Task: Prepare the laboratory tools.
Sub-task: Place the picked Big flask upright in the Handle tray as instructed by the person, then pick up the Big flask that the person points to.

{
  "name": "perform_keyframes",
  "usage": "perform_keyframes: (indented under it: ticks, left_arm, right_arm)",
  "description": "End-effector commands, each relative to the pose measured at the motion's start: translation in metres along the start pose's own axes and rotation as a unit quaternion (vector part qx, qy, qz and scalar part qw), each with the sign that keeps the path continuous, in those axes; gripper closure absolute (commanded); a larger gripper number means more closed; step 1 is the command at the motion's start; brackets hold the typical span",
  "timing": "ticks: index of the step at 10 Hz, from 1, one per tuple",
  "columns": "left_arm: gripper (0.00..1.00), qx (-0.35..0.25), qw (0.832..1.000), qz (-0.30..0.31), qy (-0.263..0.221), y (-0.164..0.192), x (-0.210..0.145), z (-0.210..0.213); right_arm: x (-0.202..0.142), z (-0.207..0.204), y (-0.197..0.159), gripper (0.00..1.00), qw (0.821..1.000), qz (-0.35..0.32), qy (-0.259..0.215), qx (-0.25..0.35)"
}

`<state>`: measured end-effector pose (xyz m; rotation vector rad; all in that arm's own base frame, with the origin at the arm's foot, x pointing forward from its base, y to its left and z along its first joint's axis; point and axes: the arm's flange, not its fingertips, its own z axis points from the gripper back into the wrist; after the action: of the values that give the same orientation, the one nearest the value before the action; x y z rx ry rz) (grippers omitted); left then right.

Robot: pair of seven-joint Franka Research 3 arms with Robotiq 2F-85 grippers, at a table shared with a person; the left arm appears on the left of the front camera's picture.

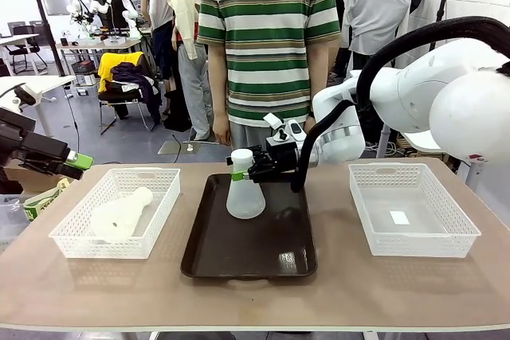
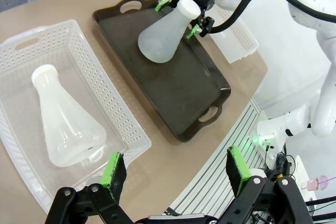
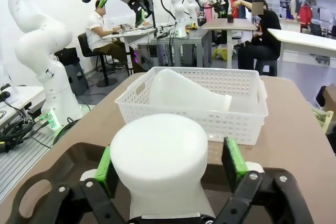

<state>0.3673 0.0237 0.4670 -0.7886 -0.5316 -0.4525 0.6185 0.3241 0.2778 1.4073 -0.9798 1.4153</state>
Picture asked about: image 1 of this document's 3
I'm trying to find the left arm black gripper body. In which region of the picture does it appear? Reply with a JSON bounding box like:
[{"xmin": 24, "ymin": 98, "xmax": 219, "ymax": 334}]
[{"xmin": 0, "ymin": 107, "xmax": 73, "ymax": 182}]

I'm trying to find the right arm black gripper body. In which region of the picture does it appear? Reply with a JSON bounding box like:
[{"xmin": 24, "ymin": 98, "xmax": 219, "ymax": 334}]
[{"xmin": 265, "ymin": 139, "xmax": 300, "ymax": 182}]

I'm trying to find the translucent white Erlenmeyer flask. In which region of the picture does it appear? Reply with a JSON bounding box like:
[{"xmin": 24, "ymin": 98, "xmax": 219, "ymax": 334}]
[
  {"xmin": 226, "ymin": 148, "xmax": 267, "ymax": 221},
  {"xmin": 90, "ymin": 187, "xmax": 155, "ymax": 244}
]

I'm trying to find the person right forearm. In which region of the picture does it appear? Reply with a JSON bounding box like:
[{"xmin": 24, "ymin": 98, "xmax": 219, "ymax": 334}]
[{"xmin": 207, "ymin": 43, "xmax": 232, "ymax": 117}]

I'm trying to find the person left forearm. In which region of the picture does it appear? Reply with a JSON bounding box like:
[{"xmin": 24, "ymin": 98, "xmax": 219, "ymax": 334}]
[{"xmin": 305, "ymin": 39, "xmax": 332, "ymax": 118}]

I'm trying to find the person right hand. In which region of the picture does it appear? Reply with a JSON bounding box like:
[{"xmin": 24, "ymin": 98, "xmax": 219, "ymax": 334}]
[{"xmin": 212, "ymin": 113, "xmax": 233, "ymax": 147}]

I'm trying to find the cardboard box with green print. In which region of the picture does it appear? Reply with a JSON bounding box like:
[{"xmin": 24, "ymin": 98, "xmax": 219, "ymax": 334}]
[{"xmin": 22, "ymin": 175, "xmax": 72, "ymax": 222}]

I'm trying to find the white desk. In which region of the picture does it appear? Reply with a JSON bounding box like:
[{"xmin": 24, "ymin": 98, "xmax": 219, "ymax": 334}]
[{"xmin": 0, "ymin": 75, "xmax": 77, "ymax": 138}]

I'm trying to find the clear plastic storage bin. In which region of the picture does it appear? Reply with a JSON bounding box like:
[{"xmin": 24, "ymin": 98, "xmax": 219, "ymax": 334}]
[{"xmin": 0, "ymin": 193, "xmax": 27, "ymax": 253}]

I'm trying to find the black metal chair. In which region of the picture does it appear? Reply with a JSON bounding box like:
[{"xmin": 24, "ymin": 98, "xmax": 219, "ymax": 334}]
[{"xmin": 97, "ymin": 51, "xmax": 159, "ymax": 136}]

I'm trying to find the dark brown plastic tray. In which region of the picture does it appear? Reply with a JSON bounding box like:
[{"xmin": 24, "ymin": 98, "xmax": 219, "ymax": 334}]
[{"xmin": 180, "ymin": 174, "xmax": 319, "ymax": 280}]

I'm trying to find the grey floor plate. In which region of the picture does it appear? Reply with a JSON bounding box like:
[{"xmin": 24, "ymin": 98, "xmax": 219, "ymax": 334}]
[{"xmin": 158, "ymin": 140, "xmax": 200, "ymax": 156}]

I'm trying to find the red and black toolbox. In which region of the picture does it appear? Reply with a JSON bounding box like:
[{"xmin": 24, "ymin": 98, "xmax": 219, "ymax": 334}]
[{"xmin": 71, "ymin": 60, "xmax": 100, "ymax": 86}]

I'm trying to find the white perforated plastic basket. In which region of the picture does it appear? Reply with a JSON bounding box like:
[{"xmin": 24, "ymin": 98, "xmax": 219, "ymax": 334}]
[
  {"xmin": 48, "ymin": 167, "xmax": 182, "ymax": 260},
  {"xmin": 348, "ymin": 162, "xmax": 482, "ymax": 258}
]

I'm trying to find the black office chair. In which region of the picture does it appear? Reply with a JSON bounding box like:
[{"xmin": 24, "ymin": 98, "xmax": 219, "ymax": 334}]
[{"xmin": 7, "ymin": 23, "xmax": 48, "ymax": 75}]

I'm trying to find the yellow cloth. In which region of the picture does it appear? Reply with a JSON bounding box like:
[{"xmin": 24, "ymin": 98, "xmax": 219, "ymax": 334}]
[{"xmin": 97, "ymin": 52, "xmax": 144, "ymax": 94}]

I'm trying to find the dark purple garment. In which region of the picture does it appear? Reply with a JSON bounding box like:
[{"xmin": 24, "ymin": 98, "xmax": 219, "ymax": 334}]
[{"xmin": 111, "ymin": 61, "xmax": 163, "ymax": 126}]

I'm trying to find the black light stand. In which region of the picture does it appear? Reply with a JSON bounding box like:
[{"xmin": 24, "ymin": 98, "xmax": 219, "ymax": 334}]
[{"xmin": 30, "ymin": 0, "xmax": 67, "ymax": 76}]

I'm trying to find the beige background table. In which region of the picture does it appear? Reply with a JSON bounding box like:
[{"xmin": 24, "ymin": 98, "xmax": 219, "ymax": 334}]
[{"xmin": 55, "ymin": 35, "xmax": 152, "ymax": 74}]

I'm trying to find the person in striped shirt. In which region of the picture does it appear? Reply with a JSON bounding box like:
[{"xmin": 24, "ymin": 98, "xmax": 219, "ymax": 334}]
[{"xmin": 197, "ymin": 0, "xmax": 342, "ymax": 150}]

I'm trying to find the mannequin with cream shirt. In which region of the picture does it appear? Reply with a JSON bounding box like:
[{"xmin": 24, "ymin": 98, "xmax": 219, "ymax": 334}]
[{"xmin": 167, "ymin": 0, "xmax": 214, "ymax": 142}]

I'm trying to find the mannequin with white tank top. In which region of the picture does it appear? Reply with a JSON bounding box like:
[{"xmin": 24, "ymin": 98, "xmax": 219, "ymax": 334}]
[{"xmin": 141, "ymin": 0, "xmax": 176, "ymax": 82}]

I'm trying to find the person in white shirt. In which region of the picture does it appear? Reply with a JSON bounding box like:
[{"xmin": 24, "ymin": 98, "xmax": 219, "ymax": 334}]
[{"xmin": 344, "ymin": 0, "xmax": 412, "ymax": 78}]

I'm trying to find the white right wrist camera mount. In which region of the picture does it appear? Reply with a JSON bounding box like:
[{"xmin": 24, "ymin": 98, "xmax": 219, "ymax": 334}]
[{"xmin": 262, "ymin": 112, "xmax": 306, "ymax": 143}]

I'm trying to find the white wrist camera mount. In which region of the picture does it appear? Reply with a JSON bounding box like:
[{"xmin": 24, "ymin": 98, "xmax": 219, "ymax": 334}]
[
  {"xmin": 0, "ymin": 83, "xmax": 43, "ymax": 114},
  {"xmin": 262, "ymin": 112, "xmax": 306, "ymax": 143}
]

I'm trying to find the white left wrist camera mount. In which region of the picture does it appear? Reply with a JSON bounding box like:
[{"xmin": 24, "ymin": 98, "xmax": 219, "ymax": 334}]
[{"xmin": 0, "ymin": 83, "xmax": 43, "ymax": 114}]

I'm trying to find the black corrugated cable hose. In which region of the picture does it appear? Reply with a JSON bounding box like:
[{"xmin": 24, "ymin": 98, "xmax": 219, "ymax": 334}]
[{"xmin": 289, "ymin": 16, "xmax": 510, "ymax": 193}]

